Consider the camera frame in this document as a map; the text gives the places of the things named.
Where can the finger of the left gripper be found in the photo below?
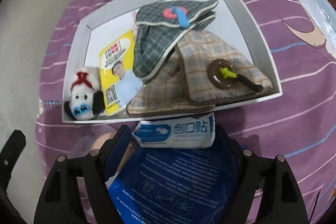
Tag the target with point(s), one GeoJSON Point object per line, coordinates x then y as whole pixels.
{"type": "Point", "coordinates": [10, 153]}

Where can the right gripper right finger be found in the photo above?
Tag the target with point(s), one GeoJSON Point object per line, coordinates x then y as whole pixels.
{"type": "Point", "coordinates": [281, 201]}

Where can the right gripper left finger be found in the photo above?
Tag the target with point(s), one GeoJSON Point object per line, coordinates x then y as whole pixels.
{"type": "Point", "coordinates": [60, 200]}

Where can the white bandage packet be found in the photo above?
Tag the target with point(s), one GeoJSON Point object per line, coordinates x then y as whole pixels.
{"type": "Point", "coordinates": [184, 133]}

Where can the white plush dog toy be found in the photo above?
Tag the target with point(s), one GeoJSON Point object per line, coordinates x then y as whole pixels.
{"type": "Point", "coordinates": [86, 96]}

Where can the blue eye mask packet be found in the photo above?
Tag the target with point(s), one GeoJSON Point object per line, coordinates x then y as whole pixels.
{"type": "Point", "coordinates": [161, 185]}

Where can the beige plaid pot holder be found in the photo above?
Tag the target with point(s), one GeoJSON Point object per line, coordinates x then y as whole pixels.
{"type": "Point", "coordinates": [203, 72]}

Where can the yellow printed tissue pack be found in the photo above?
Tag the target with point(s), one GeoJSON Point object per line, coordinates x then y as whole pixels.
{"type": "Point", "coordinates": [118, 81]}

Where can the grey plaid pot holder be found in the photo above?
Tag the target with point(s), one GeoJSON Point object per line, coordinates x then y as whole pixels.
{"type": "Point", "coordinates": [161, 25]}

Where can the beige skin-tone patch pack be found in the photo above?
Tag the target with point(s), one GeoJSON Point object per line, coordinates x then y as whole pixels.
{"type": "Point", "coordinates": [89, 143]}

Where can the purple striped bed sheet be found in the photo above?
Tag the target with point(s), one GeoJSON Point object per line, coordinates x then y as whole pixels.
{"type": "Point", "coordinates": [300, 124]}

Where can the clear plastic sheet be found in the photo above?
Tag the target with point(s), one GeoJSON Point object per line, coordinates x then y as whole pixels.
{"type": "Point", "coordinates": [324, 15]}

